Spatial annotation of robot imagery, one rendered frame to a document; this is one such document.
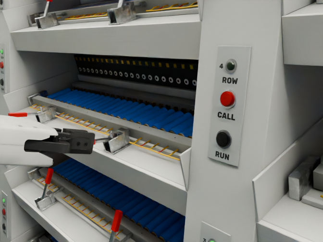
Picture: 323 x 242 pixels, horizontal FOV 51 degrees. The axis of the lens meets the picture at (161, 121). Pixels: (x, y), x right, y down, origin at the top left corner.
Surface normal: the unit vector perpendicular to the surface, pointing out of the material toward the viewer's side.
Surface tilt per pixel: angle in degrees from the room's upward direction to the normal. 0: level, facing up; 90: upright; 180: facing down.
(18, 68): 90
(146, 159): 20
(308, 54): 110
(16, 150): 89
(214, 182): 90
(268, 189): 90
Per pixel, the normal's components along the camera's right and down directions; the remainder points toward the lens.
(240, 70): -0.73, 0.07
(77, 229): -0.19, -0.90
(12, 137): 0.63, 0.00
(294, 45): -0.71, 0.40
